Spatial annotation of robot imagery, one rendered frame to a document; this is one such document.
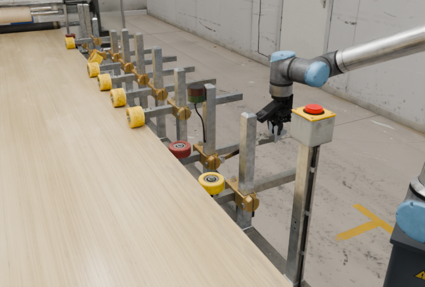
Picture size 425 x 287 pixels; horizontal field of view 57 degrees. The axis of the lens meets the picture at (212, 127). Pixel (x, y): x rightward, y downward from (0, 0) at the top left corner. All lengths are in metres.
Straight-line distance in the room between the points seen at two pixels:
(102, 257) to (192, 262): 0.21
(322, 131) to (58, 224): 0.71
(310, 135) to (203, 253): 0.37
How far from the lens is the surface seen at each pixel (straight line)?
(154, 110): 1.58
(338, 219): 2.64
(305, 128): 0.88
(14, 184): 1.34
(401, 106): 4.16
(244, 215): 1.28
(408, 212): 1.37
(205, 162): 1.42
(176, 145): 1.42
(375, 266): 2.39
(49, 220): 1.14
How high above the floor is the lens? 1.55
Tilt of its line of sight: 25 degrees down
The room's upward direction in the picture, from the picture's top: straight up
